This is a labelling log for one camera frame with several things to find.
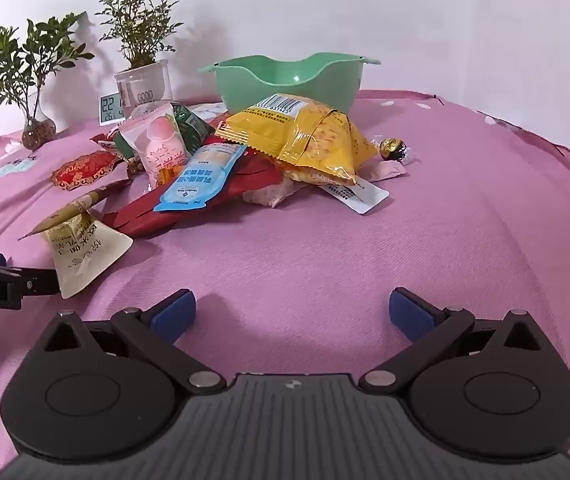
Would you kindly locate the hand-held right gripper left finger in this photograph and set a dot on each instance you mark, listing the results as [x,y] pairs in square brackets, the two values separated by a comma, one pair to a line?
[177,310]

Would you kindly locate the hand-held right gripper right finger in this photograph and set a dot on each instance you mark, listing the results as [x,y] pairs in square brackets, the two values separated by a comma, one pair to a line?
[410,312]

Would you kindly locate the blue white snack packet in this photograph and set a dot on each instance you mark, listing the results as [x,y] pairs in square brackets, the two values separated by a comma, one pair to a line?
[195,180]

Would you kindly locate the yellow snack bag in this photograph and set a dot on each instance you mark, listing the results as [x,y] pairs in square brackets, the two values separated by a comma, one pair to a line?
[310,135]

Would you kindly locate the green plastic bowl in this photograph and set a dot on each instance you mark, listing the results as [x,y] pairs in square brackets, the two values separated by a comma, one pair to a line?
[285,72]

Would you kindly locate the cream snack packet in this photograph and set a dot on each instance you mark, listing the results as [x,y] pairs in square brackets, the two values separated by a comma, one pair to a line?
[85,255]

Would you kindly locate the gold stick sachet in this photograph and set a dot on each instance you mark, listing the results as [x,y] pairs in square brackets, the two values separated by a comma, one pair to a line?
[90,201]

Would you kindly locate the pink tablecloth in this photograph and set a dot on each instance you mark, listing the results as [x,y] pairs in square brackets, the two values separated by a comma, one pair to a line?
[315,260]

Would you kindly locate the red embroidered pouch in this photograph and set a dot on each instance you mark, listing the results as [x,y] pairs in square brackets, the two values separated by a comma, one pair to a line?
[85,170]

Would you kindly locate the white sachet with label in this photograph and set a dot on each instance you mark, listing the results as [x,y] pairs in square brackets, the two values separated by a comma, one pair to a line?
[360,195]

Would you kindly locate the glass vase with pebbles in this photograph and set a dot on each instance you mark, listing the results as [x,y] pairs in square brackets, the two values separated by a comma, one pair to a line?
[39,134]

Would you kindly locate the pale pink sachet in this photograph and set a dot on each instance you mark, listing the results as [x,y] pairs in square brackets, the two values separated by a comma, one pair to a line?
[387,170]

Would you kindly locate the gold wrapped chocolate ball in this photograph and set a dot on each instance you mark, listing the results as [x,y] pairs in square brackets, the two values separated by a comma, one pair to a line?
[392,149]

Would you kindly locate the pink peach packet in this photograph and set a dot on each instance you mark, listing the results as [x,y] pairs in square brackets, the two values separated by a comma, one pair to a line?
[162,145]

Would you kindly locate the dark green snack packet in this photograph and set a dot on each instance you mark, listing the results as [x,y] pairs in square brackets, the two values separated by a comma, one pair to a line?
[192,127]

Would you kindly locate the white digital thermometer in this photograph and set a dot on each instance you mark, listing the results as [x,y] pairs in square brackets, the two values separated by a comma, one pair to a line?
[110,110]

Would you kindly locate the small broad-leaf plant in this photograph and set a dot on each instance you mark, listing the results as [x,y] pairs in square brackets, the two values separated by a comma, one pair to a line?
[20,60]

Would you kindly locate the white wrapper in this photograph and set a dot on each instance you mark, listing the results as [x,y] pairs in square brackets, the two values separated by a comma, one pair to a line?
[210,108]

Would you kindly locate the clear plant pot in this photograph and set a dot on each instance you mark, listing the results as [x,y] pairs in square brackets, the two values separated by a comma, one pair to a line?
[145,87]

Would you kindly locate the tall thin-leaf plant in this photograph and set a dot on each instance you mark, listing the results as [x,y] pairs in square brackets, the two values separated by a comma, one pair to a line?
[137,15]

